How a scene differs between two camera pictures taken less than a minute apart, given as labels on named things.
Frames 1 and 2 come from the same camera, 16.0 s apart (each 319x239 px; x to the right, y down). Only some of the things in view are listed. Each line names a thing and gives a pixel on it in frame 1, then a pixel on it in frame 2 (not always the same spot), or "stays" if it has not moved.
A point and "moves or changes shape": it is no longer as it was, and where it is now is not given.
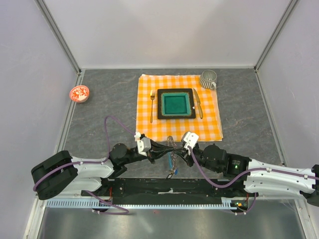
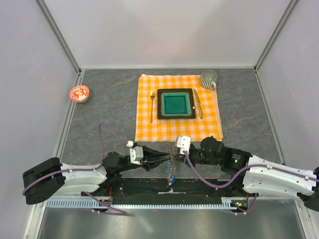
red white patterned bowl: x=79 y=93 stays
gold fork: x=152 y=96 stays
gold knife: x=199 y=102 stays
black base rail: x=171 y=190 stays
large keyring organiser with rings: x=171 y=141 moves or changes shape
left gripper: x=157 y=150 -> x=151 y=158
